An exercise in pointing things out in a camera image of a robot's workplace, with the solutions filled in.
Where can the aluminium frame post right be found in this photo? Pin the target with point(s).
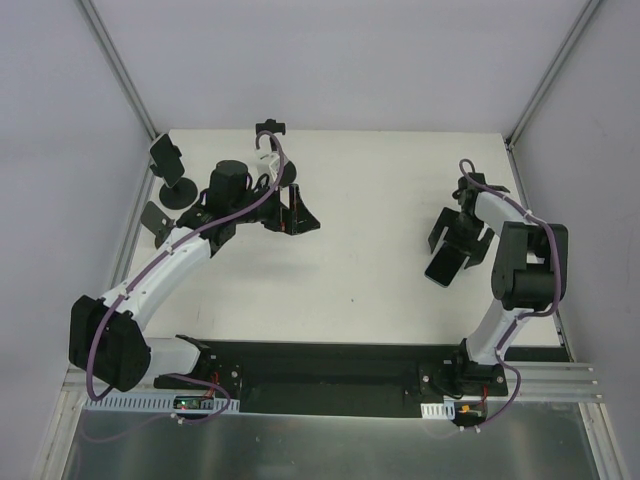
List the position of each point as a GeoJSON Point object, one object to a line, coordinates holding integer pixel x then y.
{"type": "Point", "coordinates": [567, 46]}

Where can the aluminium frame post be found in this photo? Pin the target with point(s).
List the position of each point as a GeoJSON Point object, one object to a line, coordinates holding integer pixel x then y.
{"type": "Point", "coordinates": [110, 52]}
{"type": "Point", "coordinates": [567, 46]}

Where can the white slotted cable duct left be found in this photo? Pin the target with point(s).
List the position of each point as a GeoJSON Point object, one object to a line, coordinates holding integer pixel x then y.
{"type": "Point", "coordinates": [163, 403]}

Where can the black phone silver edge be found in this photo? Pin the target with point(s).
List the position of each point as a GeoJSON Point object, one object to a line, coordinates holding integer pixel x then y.
{"type": "Point", "coordinates": [166, 160]}

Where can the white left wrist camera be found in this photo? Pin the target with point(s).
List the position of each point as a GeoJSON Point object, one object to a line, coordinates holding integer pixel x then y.
{"type": "Point", "coordinates": [267, 163]}

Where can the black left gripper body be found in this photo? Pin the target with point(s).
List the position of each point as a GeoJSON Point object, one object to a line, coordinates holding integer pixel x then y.
{"type": "Point", "coordinates": [282, 215]}

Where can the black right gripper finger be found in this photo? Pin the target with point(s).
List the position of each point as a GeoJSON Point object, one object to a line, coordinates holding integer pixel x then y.
{"type": "Point", "coordinates": [445, 230]}
{"type": "Point", "coordinates": [475, 245]}

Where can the white slotted cable duct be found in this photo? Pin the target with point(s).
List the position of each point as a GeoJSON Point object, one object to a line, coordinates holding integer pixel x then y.
{"type": "Point", "coordinates": [163, 403]}
{"type": "Point", "coordinates": [438, 411]}

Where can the aluminium frame post left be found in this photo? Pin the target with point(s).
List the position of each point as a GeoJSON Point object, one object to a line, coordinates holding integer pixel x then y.
{"type": "Point", "coordinates": [110, 52]}

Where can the white slotted cable duct right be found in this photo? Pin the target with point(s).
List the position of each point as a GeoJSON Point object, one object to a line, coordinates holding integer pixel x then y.
{"type": "Point", "coordinates": [438, 411]}

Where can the black round-base phone stand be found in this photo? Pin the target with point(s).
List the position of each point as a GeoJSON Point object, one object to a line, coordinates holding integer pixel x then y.
{"type": "Point", "coordinates": [180, 196]}

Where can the black phone teal edge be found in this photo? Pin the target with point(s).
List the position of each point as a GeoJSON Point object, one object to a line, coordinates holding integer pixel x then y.
{"type": "Point", "coordinates": [445, 265]}

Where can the black plate wooden-base stand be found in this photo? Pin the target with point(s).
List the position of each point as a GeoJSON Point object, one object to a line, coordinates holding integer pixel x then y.
{"type": "Point", "coordinates": [157, 222]}

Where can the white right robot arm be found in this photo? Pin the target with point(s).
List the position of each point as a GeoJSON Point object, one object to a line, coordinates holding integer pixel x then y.
{"type": "Point", "coordinates": [529, 274]}

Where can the black far phone stand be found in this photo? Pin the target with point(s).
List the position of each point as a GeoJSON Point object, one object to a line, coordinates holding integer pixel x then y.
{"type": "Point", "coordinates": [275, 127]}

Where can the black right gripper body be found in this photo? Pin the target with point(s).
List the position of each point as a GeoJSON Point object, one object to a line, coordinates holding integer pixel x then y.
{"type": "Point", "coordinates": [461, 238]}

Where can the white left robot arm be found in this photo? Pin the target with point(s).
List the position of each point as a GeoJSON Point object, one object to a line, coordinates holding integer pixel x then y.
{"type": "Point", "coordinates": [107, 338]}

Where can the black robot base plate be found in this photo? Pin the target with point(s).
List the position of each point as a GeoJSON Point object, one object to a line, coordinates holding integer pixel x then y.
{"type": "Point", "coordinates": [388, 381]}

